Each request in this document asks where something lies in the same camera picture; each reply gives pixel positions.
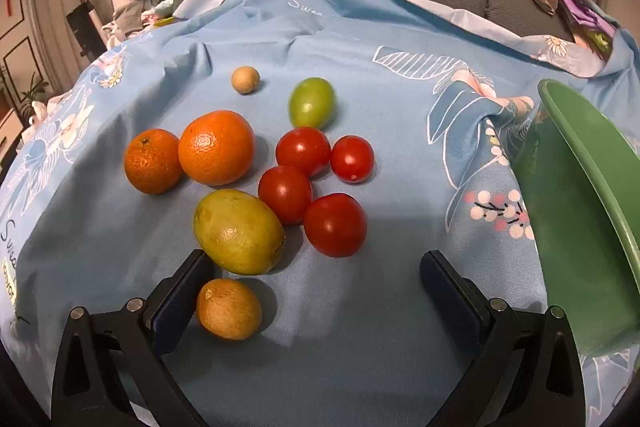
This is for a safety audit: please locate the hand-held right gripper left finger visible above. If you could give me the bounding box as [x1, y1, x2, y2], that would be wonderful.
[50, 248, 221, 427]

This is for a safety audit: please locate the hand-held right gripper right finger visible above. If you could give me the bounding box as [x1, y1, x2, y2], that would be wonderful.
[419, 249, 587, 427]

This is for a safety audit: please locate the brown tan fruit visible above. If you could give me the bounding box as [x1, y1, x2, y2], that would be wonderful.
[196, 278, 263, 341]

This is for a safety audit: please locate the green yellow mango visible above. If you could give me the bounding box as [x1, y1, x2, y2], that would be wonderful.
[193, 189, 286, 276]

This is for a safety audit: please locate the green plastic bowl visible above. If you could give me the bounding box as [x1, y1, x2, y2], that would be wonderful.
[507, 78, 640, 358]

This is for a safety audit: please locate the large orange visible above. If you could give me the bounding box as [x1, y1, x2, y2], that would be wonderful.
[178, 110, 255, 186]

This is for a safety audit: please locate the small round tan fruit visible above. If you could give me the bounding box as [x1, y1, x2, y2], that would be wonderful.
[231, 66, 260, 95]

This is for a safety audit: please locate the red tomato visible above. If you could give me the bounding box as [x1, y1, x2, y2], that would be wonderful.
[303, 193, 368, 258]
[275, 126, 332, 178]
[330, 135, 375, 184]
[258, 165, 314, 226]

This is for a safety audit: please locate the small orange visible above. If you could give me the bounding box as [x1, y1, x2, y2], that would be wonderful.
[124, 128, 184, 195]

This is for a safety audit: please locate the green tomato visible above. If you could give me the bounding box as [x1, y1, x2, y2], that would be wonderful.
[288, 77, 335, 130]

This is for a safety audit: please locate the potted plant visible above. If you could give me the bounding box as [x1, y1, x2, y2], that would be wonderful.
[20, 72, 51, 112]

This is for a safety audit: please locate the blue floral bed sheet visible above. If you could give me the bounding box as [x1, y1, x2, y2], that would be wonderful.
[0, 0, 640, 427]

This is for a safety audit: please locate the grey white clothes pile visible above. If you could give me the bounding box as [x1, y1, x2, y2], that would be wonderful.
[101, 0, 176, 45]

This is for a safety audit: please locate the purple clothes pile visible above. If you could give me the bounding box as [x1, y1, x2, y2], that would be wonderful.
[556, 0, 618, 58]

